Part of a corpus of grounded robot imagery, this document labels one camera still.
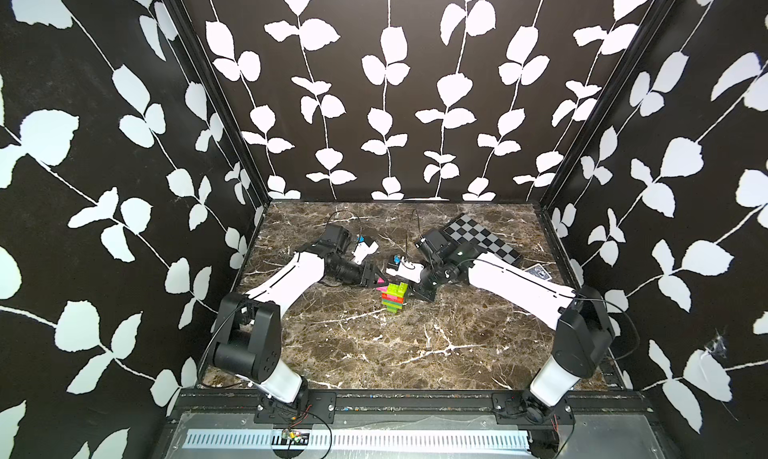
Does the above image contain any white perforated cable tray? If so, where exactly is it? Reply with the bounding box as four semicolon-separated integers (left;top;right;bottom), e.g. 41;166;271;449
182;429;531;454

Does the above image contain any lime 2x2 lego brick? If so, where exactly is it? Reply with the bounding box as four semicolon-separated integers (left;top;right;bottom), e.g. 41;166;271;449
387;283;408;298

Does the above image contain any black and white chessboard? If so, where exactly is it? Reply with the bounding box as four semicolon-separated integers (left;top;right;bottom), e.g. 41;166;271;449
442;214;522;266

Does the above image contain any blue playing card box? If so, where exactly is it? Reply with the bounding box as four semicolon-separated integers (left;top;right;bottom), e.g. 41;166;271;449
525;264;553;281

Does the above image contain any lime 2x4 lego brick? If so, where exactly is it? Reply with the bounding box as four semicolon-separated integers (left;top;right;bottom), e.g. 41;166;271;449
382;293;404;304

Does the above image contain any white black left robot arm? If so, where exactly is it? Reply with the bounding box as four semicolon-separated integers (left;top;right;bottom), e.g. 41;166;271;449
203;224;388;408

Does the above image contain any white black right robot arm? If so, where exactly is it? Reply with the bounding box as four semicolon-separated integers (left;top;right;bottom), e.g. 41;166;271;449
415;229;615;423

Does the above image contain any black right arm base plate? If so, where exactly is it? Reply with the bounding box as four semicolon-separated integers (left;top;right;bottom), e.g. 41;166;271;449
491;390;574;428

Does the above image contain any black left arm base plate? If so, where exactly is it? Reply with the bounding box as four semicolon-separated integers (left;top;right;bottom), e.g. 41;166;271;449
253;389;337;427

